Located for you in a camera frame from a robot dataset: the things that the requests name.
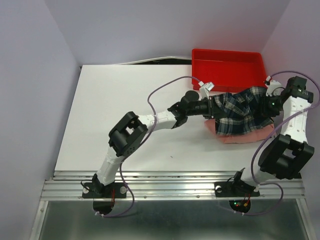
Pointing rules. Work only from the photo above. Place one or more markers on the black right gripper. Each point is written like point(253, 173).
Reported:
point(264, 110)

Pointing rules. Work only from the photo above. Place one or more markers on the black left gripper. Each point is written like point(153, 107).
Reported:
point(208, 114)

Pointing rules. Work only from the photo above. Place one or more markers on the navy plaid skirt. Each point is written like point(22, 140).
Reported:
point(241, 112)

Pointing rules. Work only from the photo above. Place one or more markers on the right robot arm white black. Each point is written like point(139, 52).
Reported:
point(289, 151)

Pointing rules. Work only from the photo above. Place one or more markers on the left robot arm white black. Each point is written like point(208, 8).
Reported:
point(132, 130)

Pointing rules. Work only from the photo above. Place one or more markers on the pink folded skirt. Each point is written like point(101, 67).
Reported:
point(251, 137)

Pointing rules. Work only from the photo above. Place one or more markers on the red plastic bin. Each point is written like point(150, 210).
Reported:
point(229, 71)

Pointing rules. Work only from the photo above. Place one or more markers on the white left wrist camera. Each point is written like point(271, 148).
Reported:
point(205, 88)

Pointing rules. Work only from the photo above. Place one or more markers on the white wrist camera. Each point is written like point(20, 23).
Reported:
point(205, 88)
point(273, 87)

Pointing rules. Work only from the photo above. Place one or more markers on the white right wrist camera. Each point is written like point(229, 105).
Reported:
point(273, 87)

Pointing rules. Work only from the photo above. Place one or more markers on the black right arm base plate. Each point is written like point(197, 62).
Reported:
point(232, 192)

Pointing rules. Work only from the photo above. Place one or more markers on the aluminium rail frame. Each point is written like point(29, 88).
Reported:
point(172, 177)

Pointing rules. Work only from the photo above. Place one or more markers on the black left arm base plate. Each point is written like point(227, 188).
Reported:
point(104, 199)

